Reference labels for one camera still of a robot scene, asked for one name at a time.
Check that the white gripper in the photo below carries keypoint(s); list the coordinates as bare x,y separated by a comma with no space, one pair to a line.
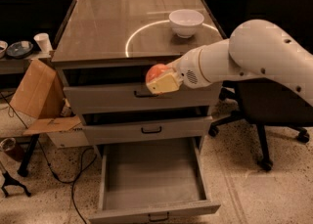
188,67

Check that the red apple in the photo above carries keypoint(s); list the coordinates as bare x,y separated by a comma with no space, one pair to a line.
155,71

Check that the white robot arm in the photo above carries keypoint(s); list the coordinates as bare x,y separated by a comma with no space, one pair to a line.
255,49

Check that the grey middle drawer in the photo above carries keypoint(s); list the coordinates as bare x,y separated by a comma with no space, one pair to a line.
147,130

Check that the grey drawer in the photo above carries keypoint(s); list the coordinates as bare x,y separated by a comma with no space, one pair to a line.
128,97
152,182
147,130

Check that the grey drawer cabinet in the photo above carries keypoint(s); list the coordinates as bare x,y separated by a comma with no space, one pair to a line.
117,41

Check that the grey top drawer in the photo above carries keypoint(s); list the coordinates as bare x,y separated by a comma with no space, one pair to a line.
128,97

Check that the grey bottom drawer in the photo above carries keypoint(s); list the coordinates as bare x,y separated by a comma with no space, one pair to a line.
152,182

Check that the white ceramic bowl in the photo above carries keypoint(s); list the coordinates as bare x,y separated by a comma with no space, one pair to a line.
185,22

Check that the brown cardboard box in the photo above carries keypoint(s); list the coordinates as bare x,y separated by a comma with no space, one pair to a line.
40,95

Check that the white paper cup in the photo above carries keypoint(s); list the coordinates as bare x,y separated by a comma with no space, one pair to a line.
43,41

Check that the black office chair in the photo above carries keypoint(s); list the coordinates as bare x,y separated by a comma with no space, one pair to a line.
263,102

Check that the dark blue plate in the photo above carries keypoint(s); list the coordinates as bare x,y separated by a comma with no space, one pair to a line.
19,50

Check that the white bowl at left edge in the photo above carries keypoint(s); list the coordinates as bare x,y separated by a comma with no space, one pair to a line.
3,48

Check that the black table leg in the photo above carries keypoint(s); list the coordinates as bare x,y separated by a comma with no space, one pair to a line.
28,145

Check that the brown round container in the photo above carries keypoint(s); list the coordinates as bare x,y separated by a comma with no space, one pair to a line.
12,148

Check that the black stand foot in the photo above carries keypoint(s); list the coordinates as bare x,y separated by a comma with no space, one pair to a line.
10,181

